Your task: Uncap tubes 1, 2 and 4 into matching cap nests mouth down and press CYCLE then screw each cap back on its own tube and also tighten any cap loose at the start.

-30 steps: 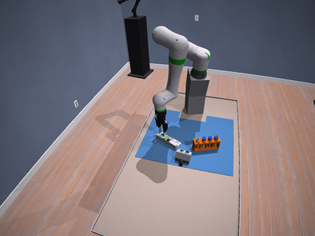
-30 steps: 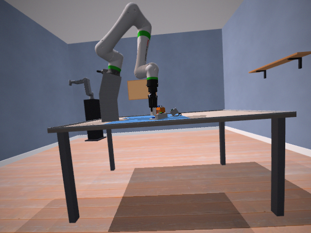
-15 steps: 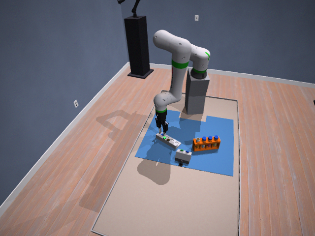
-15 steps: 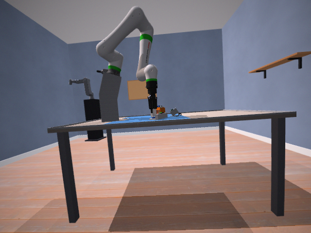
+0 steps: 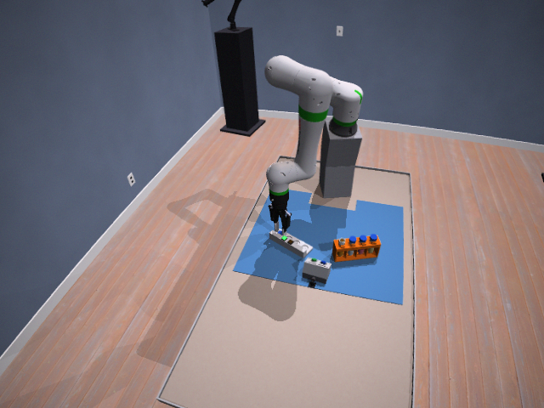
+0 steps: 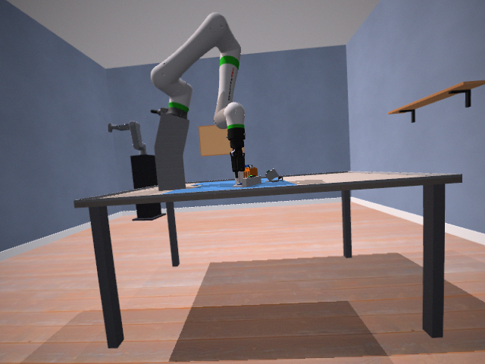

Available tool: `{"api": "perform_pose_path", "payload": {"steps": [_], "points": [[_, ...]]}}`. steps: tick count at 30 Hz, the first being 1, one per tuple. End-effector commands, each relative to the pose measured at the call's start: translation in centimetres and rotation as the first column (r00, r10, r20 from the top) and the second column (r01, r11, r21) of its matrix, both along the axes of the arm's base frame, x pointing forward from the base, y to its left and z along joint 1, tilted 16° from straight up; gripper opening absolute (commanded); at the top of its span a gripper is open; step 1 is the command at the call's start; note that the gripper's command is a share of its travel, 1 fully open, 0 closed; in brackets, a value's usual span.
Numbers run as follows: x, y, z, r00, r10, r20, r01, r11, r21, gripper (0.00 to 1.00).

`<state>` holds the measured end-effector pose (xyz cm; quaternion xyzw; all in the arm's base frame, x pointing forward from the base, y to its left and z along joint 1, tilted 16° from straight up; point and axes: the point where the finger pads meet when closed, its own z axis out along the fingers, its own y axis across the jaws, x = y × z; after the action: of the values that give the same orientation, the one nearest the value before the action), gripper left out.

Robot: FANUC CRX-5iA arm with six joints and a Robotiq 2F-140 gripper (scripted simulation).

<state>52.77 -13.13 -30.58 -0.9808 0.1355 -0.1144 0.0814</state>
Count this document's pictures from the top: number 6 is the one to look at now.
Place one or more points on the blue flat mat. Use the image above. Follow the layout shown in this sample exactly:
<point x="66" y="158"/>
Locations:
<point x="228" y="185"/>

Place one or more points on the white control panel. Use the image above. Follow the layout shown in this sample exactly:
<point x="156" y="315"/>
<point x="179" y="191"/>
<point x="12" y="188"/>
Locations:
<point x="271" y="175"/>

